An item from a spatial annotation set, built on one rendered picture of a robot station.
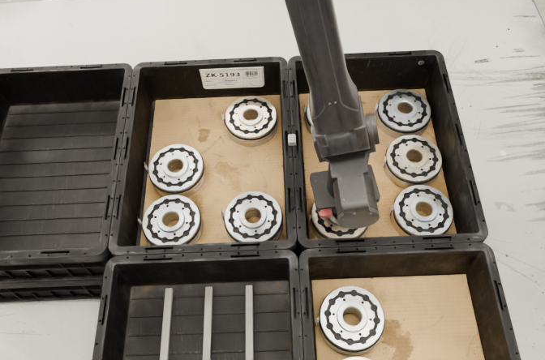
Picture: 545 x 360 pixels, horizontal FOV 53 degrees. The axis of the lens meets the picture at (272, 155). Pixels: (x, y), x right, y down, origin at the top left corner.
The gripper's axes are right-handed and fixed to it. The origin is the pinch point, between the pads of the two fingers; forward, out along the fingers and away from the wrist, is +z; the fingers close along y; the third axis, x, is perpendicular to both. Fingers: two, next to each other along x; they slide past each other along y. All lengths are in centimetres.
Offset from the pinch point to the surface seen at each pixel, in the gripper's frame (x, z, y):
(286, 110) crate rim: 18.7, -5.8, -6.3
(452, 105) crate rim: 14.5, -5.6, 23.2
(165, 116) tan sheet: 28.9, 4.1, -30.0
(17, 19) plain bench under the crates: 78, 17, -70
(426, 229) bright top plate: -5.3, 1.1, 13.7
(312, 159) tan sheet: 13.6, 4.2, -2.3
